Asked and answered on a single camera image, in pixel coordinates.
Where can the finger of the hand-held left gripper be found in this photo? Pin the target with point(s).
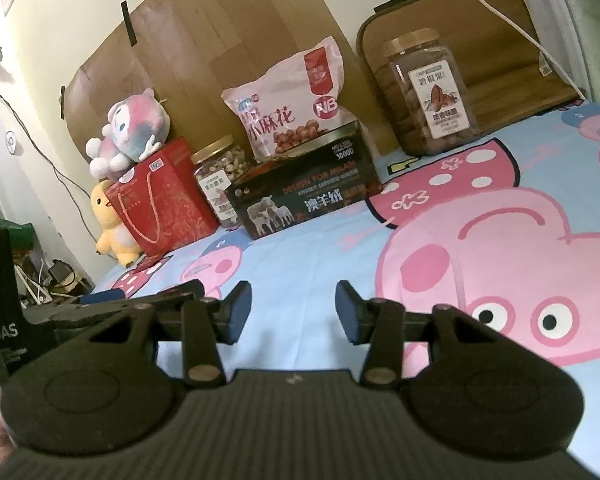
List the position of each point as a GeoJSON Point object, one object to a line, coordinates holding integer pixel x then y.
{"type": "Point", "coordinates": [80, 316]}

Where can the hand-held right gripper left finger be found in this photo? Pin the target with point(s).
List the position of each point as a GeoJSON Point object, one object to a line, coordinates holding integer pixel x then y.
{"type": "Point", "coordinates": [240, 310]}

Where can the red gift bag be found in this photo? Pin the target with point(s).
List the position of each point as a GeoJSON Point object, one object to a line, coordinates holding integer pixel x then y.
{"type": "Point", "coordinates": [170, 200]}

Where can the brown cushion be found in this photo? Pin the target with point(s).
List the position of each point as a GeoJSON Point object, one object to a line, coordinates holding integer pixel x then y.
{"type": "Point", "coordinates": [505, 60]}

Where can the yellow plush duck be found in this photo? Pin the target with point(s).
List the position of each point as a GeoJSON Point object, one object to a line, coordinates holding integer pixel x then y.
{"type": "Point", "coordinates": [112, 240]}

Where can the pink snack bag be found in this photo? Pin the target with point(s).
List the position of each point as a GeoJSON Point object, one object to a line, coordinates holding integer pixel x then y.
{"type": "Point", "coordinates": [290, 110]}

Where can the round white wall device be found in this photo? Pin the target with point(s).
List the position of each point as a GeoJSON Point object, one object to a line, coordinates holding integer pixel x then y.
{"type": "Point", "coordinates": [10, 142]}

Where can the pink blue plush toy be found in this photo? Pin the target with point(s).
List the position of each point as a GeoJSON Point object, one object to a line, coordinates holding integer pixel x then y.
{"type": "Point", "coordinates": [130, 130]}

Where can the cartoon pig bed sheet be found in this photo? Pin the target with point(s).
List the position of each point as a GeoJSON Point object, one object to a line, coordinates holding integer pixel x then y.
{"type": "Point", "coordinates": [330, 260]}

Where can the gold lid nut jar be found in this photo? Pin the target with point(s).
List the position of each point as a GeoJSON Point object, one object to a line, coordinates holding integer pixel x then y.
{"type": "Point", "coordinates": [220, 170]}

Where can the brown cardboard sheet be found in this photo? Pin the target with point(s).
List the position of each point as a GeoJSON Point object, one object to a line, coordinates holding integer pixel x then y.
{"type": "Point", "coordinates": [205, 35]}

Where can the brown lid pecan jar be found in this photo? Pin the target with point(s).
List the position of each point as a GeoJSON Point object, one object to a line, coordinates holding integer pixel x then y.
{"type": "Point", "coordinates": [430, 110]}

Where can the black tape strip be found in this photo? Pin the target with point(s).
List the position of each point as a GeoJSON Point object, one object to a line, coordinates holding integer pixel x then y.
{"type": "Point", "coordinates": [129, 22]}

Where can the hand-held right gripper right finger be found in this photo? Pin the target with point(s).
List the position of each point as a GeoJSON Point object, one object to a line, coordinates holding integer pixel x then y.
{"type": "Point", "coordinates": [347, 310]}

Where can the green bag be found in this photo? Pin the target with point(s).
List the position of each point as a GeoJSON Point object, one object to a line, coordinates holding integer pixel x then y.
{"type": "Point", "coordinates": [12, 230]}

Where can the black cardboard box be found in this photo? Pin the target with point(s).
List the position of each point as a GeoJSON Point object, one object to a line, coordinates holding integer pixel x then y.
{"type": "Point", "coordinates": [305, 190]}

